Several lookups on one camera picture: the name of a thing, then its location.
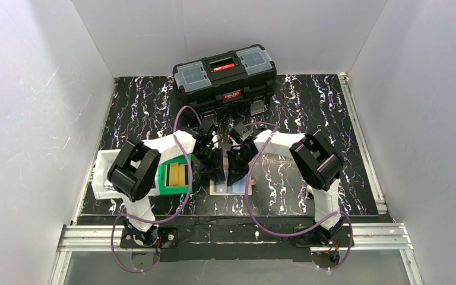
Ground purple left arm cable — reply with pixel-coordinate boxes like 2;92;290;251
110;105;203;274

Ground yellow cards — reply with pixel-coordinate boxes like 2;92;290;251
164;162;188;187

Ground white plastic bin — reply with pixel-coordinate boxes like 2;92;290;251
92;148;162;200

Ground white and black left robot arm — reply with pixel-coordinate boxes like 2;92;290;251
107;121;224;247

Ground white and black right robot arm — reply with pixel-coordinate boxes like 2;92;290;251
227;123;344;243

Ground aluminium front rail frame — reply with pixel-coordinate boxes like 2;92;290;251
50;223;423;284

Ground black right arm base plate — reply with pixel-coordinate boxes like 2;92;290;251
289;225;354;253

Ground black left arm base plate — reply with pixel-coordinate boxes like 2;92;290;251
119;226;179;249

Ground green plastic bin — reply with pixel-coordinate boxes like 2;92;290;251
156;156;189;195

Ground black plastic toolbox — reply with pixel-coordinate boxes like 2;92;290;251
172;44;277;118

